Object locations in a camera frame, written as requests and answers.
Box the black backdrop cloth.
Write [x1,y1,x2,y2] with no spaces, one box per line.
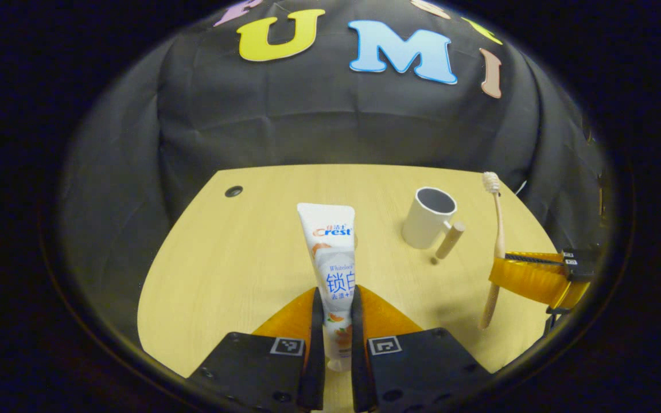
[58,0,609,345]

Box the beige toothbrush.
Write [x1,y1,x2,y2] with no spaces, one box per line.
[478,171,506,331]

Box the white toothpaste tube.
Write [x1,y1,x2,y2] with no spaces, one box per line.
[297,202,360,372]

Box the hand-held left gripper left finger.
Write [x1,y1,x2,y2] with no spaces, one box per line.
[186,286,326,413]

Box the white cup with wooden handle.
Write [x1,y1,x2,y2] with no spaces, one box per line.
[402,186,466,262]

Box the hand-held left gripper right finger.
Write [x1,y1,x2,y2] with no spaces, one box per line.
[351,285,495,413]

